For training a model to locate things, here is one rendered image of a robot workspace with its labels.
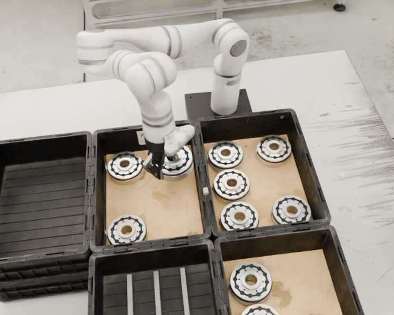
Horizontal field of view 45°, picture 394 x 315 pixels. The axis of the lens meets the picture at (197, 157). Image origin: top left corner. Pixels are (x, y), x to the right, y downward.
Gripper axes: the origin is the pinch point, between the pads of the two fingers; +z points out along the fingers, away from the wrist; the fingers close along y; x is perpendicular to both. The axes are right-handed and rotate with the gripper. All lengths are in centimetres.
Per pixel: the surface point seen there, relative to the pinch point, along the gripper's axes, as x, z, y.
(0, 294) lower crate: -23, 26, 46
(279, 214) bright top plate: 27.0, 14.0, -13.4
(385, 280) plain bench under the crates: 58, 30, -21
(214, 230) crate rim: 18.6, 6.8, 4.2
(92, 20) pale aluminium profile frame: -160, 86, -108
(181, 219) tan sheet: 5.8, 16.8, 2.2
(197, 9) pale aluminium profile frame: -113, 87, -156
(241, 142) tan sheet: 3.6, 17.0, -30.2
